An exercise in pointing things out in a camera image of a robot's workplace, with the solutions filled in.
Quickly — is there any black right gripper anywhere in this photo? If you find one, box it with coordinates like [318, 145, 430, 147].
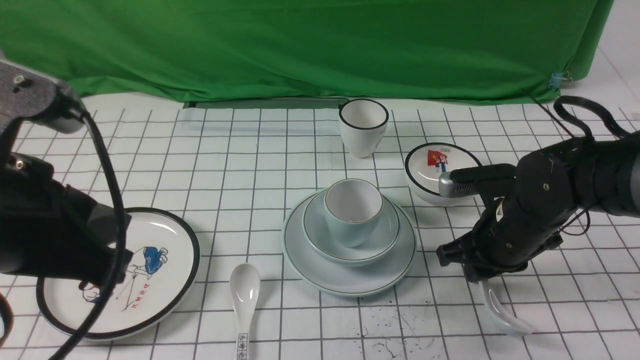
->
[436, 152, 576, 284]

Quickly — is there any plain white ceramic spoon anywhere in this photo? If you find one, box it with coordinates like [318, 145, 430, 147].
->
[478, 279, 535, 337]

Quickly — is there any pale green bowl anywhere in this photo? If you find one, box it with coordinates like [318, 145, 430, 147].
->
[302, 190, 400, 267]

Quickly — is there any pale green plate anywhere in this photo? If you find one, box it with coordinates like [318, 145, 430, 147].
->
[281, 189, 418, 297]

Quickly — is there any pale green cup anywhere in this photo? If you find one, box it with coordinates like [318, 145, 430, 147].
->
[323, 178, 384, 248]

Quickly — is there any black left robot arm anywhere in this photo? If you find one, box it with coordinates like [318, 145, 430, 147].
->
[0, 60, 133, 287]

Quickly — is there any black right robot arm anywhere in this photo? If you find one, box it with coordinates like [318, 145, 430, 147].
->
[436, 133, 640, 283]

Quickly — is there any small bowl with cartoon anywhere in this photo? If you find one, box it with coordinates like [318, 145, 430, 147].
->
[404, 142, 482, 207]

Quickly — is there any white cup black rim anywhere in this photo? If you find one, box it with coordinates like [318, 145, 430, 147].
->
[338, 98, 390, 158]

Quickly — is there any blue binder clip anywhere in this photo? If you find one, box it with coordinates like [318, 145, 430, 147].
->
[547, 71, 574, 89]

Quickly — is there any white spoon with writing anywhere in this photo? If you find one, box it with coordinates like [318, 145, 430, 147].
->
[229, 263, 261, 360]

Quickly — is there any black rimmed cartoon plate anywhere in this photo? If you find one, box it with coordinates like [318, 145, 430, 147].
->
[36, 207, 201, 341]

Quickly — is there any green backdrop cloth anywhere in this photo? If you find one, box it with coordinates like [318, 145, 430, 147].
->
[0, 0, 613, 105]

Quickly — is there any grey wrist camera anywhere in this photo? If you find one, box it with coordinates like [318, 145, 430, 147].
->
[438, 164, 517, 199]

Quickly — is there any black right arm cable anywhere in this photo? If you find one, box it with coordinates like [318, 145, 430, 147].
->
[530, 95, 632, 141]

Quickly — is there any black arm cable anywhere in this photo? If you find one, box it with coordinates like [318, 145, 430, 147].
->
[530, 95, 632, 141]
[47, 107, 128, 360]

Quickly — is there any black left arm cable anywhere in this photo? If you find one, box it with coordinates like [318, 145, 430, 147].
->
[47, 107, 128, 360]

